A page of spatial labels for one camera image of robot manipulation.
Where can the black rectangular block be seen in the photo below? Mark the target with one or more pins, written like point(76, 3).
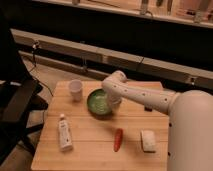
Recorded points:
point(148, 109)

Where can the wooden table board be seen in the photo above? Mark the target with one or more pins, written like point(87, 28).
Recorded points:
point(93, 139)

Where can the black office chair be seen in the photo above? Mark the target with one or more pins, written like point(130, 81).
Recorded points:
point(19, 95)

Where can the beige rod end effector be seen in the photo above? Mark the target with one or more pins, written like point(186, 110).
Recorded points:
point(116, 104)

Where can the white tube bottle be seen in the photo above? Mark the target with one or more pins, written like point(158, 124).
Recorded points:
point(65, 140)

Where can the orange carrot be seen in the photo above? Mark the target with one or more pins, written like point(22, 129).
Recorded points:
point(118, 139)

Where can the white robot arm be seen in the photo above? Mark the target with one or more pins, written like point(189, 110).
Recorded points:
point(190, 135)

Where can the green ceramic bowl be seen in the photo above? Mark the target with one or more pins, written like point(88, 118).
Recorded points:
point(97, 103)

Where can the beige sponge block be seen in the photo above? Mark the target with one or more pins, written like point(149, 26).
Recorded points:
point(148, 141)

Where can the white paper cup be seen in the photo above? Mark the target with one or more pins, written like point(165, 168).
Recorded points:
point(75, 88)

